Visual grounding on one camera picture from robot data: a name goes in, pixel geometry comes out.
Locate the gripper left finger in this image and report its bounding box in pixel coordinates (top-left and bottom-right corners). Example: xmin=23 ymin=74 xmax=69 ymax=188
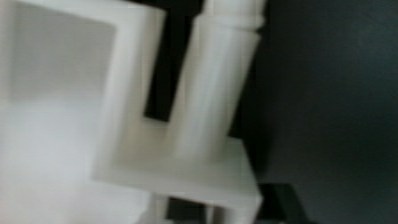
xmin=165 ymin=198 xmax=206 ymax=224

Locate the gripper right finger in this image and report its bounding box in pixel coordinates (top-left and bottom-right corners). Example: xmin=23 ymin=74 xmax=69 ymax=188
xmin=257 ymin=184 xmax=314 ymax=224

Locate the white chair seat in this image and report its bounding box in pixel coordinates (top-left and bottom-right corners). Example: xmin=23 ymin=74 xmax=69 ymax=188
xmin=0 ymin=0 xmax=264 ymax=224

